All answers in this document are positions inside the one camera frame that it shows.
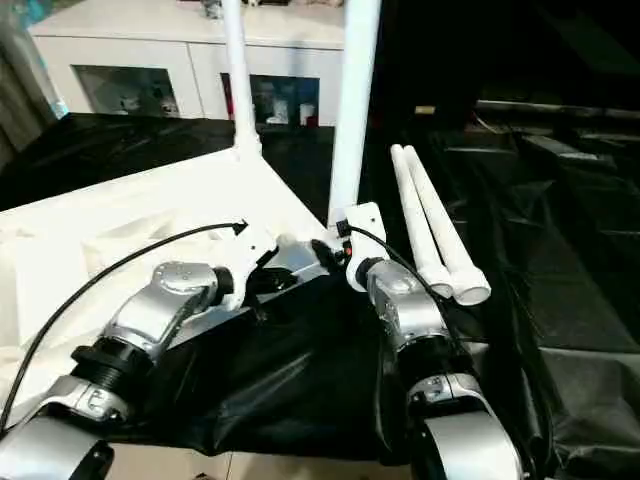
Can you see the white plastic table leg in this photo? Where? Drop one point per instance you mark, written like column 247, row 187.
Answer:
column 415, row 210
column 240, row 75
column 450, row 230
column 352, row 125

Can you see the white plastic table top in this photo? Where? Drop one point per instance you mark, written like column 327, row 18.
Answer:
column 125, row 220

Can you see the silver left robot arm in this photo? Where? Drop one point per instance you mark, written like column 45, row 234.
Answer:
column 150, row 310

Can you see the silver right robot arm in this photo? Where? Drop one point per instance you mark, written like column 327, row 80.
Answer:
column 410, row 310

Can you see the black mat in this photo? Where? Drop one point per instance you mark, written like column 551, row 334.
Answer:
column 300, row 375

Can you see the small tan label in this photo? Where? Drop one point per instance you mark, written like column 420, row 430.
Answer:
column 425, row 109

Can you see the red object behind glass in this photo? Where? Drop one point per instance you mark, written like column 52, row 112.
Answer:
column 227, row 95

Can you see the white cabinet with glass doors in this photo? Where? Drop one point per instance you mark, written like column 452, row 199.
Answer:
column 150, row 55

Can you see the clear glass trinket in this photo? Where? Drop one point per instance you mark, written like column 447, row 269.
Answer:
column 210, row 6

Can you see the teal patterned hanging cloth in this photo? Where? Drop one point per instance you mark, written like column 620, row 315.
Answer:
column 57, row 106

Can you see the grey curtain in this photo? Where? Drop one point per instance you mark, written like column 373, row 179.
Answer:
column 20, row 80

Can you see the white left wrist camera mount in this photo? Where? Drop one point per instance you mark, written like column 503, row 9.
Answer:
column 252, row 250

